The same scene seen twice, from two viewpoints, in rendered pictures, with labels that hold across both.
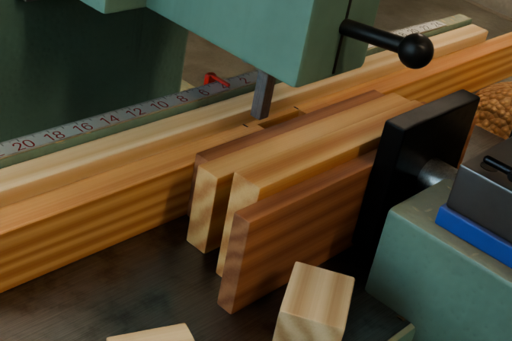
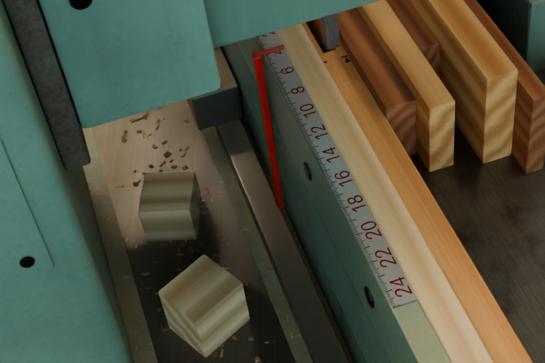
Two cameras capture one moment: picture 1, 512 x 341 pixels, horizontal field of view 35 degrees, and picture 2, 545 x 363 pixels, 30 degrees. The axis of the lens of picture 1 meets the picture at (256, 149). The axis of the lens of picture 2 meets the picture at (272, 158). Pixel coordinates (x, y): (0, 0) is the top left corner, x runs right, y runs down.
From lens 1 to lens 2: 49 cm
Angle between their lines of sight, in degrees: 42
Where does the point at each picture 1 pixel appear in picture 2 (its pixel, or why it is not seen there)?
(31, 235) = (469, 266)
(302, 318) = not seen: outside the picture
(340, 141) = not seen: outside the picture
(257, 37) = not seen: outside the picture
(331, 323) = not seen: outside the picture
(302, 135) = (387, 22)
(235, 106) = (306, 56)
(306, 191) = (507, 44)
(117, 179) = (405, 180)
